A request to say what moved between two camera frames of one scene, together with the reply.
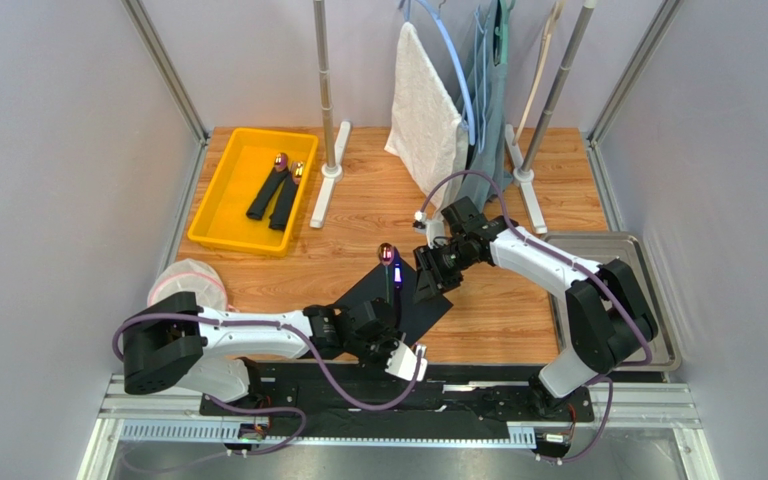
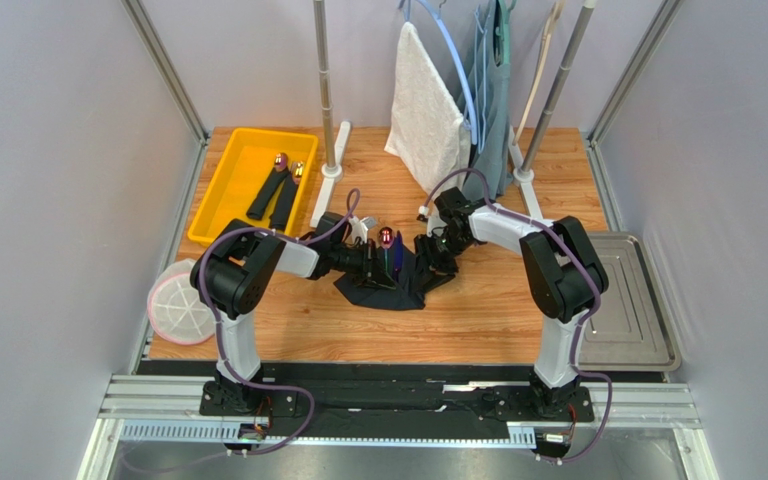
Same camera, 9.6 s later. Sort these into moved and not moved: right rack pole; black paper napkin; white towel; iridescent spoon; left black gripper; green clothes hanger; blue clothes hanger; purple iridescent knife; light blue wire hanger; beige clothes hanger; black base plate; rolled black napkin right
Moved: left black gripper; black paper napkin; iridescent spoon; purple iridescent knife
Not moved: beige clothes hanger; right rack pole; blue clothes hanger; white towel; green clothes hanger; light blue wire hanger; rolled black napkin right; black base plate
